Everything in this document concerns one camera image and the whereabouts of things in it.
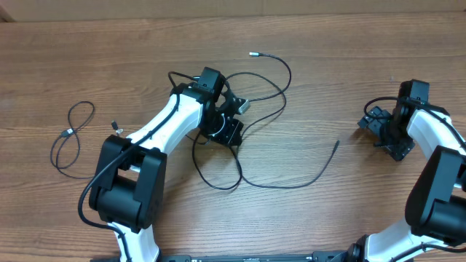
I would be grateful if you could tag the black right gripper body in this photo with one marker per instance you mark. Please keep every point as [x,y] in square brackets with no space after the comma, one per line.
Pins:
[395,144]

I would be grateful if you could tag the cardboard back wall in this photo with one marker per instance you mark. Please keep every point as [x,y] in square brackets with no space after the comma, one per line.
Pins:
[68,10]

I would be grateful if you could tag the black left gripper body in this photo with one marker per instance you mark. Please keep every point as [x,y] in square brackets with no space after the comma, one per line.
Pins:
[228,131]

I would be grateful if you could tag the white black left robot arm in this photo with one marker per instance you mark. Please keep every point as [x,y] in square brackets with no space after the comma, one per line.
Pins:
[126,192]

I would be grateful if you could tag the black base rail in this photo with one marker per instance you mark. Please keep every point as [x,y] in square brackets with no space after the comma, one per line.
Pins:
[316,256]

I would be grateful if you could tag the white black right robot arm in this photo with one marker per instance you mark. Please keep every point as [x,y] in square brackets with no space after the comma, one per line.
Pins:
[434,217]

